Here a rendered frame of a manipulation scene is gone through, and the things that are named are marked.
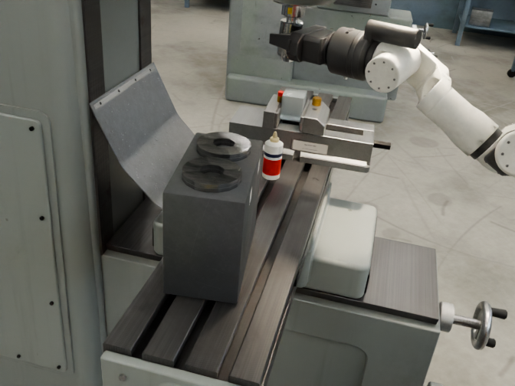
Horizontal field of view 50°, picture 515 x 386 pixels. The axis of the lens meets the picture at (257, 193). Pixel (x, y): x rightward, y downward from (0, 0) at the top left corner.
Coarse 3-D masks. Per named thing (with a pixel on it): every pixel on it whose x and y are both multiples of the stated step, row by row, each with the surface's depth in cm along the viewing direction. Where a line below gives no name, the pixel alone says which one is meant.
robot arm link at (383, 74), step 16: (368, 32) 99; (384, 32) 97; (400, 32) 96; (416, 32) 94; (352, 48) 100; (368, 48) 99; (384, 48) 98; (400, 48) 98; (416, 48) 97; (352, 64) 101; (368, 64) 97; (384, 64) 95; (400, 64) 95; (416, 64) 99; (368, 80) 98; (384, 80) 96; (400, 80) 95
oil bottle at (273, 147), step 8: (272, 136) 120; (272, 144) 119; (280, 144) 120; (264, 152) 121; (272, 152) 120; (280, 152) 121; (264, 160) 122; (272, 160) 121; (280, 160) 122; (264, 168) 123; (272, 168) 122; (264, 176) 123; (272, 176) 123
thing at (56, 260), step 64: (0, 0) 103; (64, 0) 101; (128, 0) 121; (0, 64) 109; (64, 64) 106; (128, 64) 127; (0, 128) 114; (64, 128) 112; (0, 192) 122; (64, 192) 119; (128, 192) 140; (0, 256) 131; (64, 256) 127; (0, 320) 141; (64, 320) 136; (0, 384) 154; (64, 384) 148
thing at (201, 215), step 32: (192, 160) 85; (224, 160) 86; (256, 160) 90; (192, 192) 79; (224, 192) 80; (256, 192) 96; (192, 224) 80; (224, 224) 80; (192, 256) 83; (224, 256) 82; (192, 288) 86; (224, 288) 85
